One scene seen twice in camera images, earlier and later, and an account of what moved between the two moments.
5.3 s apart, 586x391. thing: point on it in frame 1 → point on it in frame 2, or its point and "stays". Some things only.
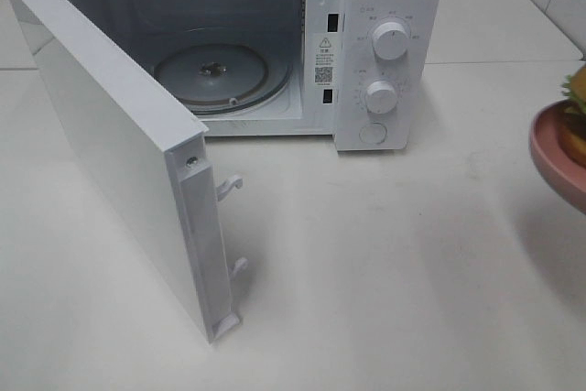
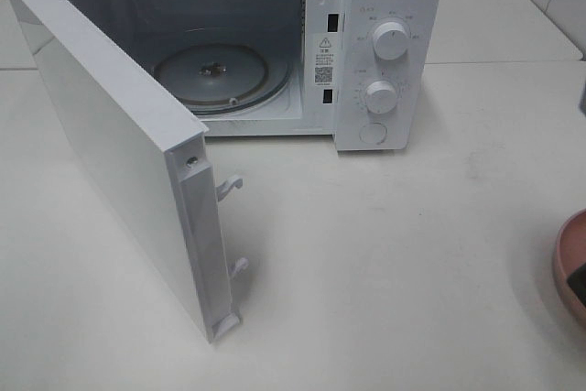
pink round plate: (550, 157) → (569, 255)
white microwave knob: (381, 97) stays
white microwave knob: (390, 40) stays
